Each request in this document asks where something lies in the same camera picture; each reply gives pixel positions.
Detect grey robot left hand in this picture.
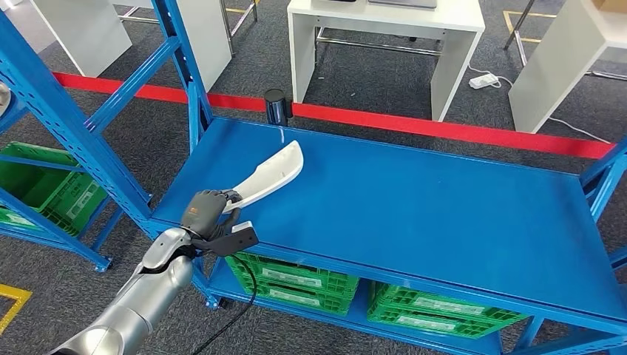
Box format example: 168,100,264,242
180,189,243,242

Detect white curved plastic part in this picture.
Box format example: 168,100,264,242
223,140,305,214

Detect red barrier belt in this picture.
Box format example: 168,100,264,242
292,101,616,160
52,72,268,112

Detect white table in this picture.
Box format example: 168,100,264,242
30,0,233,92
287,0,486,123
508,0,627,134

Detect white power strip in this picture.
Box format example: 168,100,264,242
468,73,500,90

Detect brown cardboard box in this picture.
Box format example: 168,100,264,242
590,0,627,15

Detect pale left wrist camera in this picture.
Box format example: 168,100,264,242
192,221,260,258

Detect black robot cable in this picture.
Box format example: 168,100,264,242
191,254,259,355

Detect black barrier post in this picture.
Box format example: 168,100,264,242
264,88,294,127

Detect steel tube frame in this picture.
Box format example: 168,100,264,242
503,0,627,83

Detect white power cable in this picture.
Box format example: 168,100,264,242
467,64,612,144

